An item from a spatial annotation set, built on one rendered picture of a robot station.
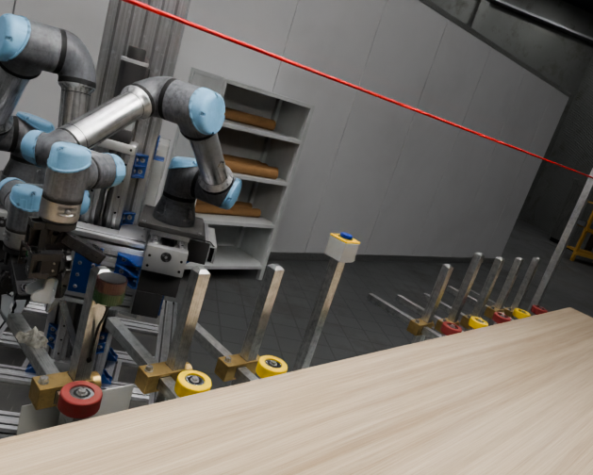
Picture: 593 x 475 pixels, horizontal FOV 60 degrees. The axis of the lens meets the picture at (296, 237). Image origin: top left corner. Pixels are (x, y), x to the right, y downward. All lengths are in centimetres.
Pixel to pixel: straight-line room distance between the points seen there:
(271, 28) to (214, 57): 57
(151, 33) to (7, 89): 56
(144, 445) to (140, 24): 139
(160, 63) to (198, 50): 217
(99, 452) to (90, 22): 311
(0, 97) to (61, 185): 63
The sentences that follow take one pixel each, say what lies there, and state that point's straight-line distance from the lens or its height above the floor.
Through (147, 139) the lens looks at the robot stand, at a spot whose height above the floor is 127.
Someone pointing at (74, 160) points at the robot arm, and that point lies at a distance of 109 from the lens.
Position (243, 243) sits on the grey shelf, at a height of 19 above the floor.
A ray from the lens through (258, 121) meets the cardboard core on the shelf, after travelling 427.
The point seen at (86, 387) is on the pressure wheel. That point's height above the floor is 90.
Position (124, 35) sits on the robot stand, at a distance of 198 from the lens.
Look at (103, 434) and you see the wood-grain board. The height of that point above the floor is 90.
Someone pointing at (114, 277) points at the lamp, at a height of 113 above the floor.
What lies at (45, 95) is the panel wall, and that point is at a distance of 377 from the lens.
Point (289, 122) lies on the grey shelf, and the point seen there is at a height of 136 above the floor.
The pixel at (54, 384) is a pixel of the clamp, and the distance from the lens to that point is 124.
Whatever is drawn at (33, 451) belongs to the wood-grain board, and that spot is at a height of 90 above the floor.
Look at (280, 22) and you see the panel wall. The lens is 453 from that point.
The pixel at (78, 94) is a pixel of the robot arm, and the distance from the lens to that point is 155.
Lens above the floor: 158
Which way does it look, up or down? 15 degrees down
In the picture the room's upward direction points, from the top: 18 degrees clockwise
